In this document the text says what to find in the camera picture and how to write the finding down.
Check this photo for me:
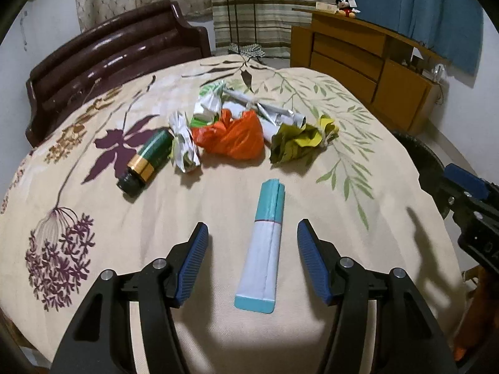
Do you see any teal white tube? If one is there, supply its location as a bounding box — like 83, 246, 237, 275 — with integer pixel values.
234, 179, 285, 314

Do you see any mickey mouse plush toy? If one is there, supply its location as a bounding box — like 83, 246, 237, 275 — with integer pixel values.
336, 0, 360, 19

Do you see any floral beige table cloth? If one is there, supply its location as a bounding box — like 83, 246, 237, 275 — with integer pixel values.
1, 55, 465, 373

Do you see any striped curtain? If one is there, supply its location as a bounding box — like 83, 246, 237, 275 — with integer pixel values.
211, 0, 335, 58

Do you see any orange plastic bag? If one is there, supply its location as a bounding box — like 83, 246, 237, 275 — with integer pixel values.
191, 109, 265, 161

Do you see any checkered cloth on stand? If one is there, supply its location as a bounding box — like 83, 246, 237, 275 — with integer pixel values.
228, 43, 266, 58

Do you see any white cable on sofa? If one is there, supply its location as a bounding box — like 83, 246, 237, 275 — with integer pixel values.
72, 77, 104, 104

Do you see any silver foil wrapper bundle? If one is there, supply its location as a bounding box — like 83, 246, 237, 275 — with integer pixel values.
223, 87, 306, 127

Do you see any white router on cabinet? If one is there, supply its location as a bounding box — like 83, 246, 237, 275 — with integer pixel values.
422, 63, 447, 84

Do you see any blue curtain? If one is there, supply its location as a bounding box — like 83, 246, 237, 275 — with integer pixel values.
356, 0, 484, 75

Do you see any green white snack wrapper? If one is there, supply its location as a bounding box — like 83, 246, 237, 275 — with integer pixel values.
190, 80, 226, 127

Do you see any white green toothpaste tube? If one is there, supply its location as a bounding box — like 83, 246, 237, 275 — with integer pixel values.
259, 117, 280, 144

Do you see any small silver wrapper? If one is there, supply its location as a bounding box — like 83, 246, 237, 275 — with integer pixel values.
169, 111, 201, 173

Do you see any green gold cylinder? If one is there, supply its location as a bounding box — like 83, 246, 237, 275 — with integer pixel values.
117, 128, 173, 198

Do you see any black metal plant stand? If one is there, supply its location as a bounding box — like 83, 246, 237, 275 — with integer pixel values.
225, 0, 259, 53

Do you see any wooden sideboard cabinet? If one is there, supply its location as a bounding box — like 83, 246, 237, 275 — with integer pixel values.
290, 8, 448, 136

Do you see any white box on cabinet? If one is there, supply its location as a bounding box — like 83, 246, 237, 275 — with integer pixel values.
316, 2, 338, 13

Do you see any dark brown leather sofa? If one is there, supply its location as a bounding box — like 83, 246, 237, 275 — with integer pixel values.
25, 0, 211, 147

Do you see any yellow green wrapper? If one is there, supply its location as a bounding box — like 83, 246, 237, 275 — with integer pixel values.
270, 116, 339, 165

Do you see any black lined trash bin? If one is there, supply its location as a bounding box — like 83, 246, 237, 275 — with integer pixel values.
392, 131, 450, 219

